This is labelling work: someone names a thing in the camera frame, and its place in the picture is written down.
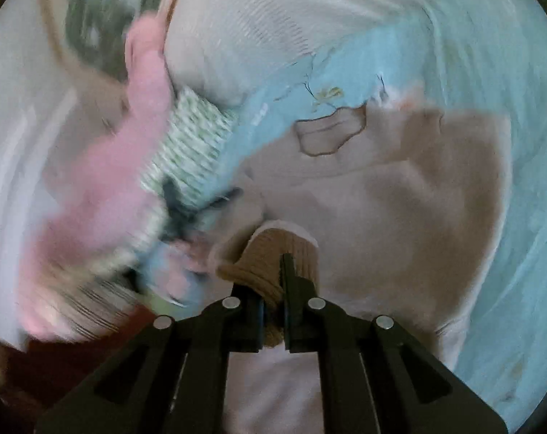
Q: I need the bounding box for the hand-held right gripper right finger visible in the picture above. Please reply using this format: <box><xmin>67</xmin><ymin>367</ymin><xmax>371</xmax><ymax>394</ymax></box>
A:
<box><xmin>280</xmin><ymin>253</ymin><xmax>509</xmax><ymax>434</ymax></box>

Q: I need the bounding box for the beige knit sweater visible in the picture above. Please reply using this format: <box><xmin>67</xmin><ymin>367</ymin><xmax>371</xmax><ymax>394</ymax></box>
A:
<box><xmin>208</xmin><ymin>104</ymin><xmax>514</xmax><ymax>434</ymax></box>

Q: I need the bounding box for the light blue floral bed sheet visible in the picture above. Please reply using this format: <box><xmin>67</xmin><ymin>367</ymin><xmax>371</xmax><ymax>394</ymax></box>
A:
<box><xmin>138</xmin><ymin>0</ymin><xmax>547</xmax><ymax>422</ymax></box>

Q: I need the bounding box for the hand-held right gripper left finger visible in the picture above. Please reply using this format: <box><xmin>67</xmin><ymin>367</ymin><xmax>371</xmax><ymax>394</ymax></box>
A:
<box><xmin>33</xmin><ymin>281</ymin><xmax>266</xmax><ymax>434</ymax></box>

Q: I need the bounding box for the green checkered pillow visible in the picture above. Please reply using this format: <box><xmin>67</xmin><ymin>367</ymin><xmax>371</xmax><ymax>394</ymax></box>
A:
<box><xmin>138</xmin><ymin>88</ymin><xmax>239</xmax><ymax>254</ymax></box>

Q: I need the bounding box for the large striped pillow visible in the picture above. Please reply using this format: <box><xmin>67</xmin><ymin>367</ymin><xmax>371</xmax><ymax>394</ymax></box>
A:
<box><xmin>164</xmin><ymin>0</ymin><xmax>464</xmax><ymax>106</ymax></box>

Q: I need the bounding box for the framed landscape picture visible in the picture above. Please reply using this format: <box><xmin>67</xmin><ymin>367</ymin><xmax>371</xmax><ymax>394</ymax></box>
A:
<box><xmin>38</xmin><ymin>0</ymin><xmax>184</xmax><ymax>86</ymax></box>

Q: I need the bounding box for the pink quilt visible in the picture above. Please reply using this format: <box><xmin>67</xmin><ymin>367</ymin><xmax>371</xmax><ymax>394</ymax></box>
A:
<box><xmin>16</xmin><ymin>13</ymin><xmax>211</xmax><ymax>341</ymax></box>

